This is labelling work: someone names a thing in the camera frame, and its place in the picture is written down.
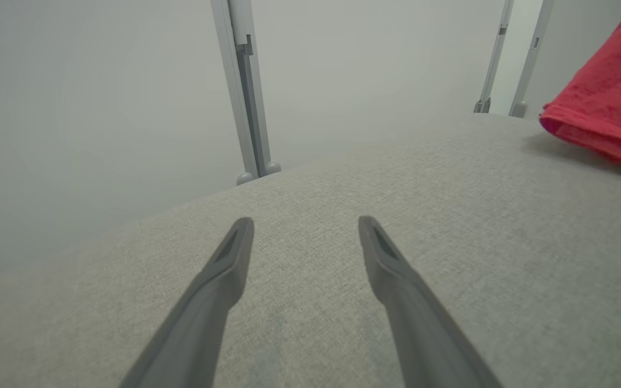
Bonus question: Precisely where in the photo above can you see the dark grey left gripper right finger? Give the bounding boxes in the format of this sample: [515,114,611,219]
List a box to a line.
[357,216,505,388]

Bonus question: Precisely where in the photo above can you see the red shirt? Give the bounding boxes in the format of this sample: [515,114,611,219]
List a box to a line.
[539,0,621,172]

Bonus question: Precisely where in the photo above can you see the grey partition post round caps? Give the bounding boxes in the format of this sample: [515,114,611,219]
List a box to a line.
[210,0,283,187]

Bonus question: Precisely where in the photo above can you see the grey metal frame legs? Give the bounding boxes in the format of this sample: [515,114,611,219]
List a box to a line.
[472,0,557,120]

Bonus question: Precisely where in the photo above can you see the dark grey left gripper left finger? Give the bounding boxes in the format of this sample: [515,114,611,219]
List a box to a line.
[119,217,256,388]

